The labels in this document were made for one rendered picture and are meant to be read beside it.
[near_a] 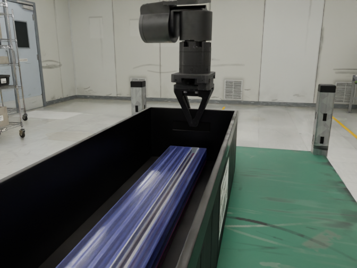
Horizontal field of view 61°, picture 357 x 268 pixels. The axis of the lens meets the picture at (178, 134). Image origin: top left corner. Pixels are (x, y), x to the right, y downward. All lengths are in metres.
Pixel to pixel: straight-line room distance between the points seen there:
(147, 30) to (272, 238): 0.39
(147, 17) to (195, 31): 0.09
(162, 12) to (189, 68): 0.11
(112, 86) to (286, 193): 7.84
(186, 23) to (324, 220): 0.37
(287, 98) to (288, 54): 0.97
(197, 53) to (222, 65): 6.87
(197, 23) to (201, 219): 0.40
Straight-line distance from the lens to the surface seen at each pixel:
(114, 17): 8.19
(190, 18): 0.54
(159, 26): 0.56
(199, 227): 0.19
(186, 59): 0.54
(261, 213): 0.45
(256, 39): 7.37
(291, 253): 0.38
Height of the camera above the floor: 1.16
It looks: 15 degrees down
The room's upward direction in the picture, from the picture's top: straight up
